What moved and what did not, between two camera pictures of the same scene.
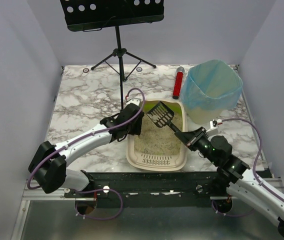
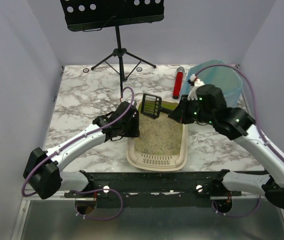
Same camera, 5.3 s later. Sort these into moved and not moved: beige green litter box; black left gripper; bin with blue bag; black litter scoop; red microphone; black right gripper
Moved: black litter scoop; black right gripper
Not moved: red microphone; black left gripper; bin with blue bag; beige green litter box
